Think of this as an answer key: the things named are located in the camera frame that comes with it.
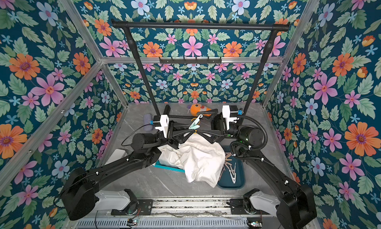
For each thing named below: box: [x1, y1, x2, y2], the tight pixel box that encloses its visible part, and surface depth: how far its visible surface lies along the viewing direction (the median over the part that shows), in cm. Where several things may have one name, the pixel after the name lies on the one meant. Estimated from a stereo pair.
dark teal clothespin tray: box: [217, 144, 246, 190], surface depth 85 cm
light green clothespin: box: [188, 114, 204, 130], surface depth 52 cm
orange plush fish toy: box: [187, 103, 212, 117], surface depth 109 cm
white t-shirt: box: [157, 133, 226, 188], surface depth 78 cm
